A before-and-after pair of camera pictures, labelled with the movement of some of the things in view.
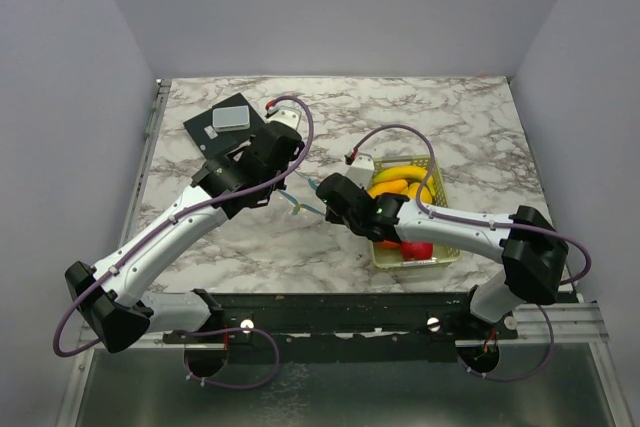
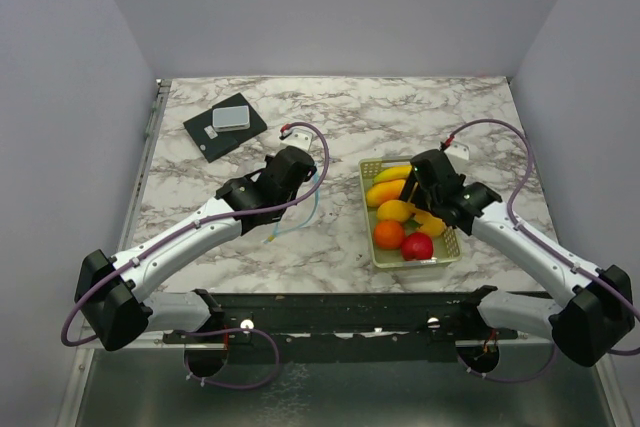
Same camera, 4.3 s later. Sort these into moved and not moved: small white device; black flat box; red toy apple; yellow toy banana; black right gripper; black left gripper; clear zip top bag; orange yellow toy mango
Moved: black right gripper; black left gripper; clear zip top bag
Not moved: orange yellow toy mango; yellow toy banana; red toy apple; black flat box; small white device
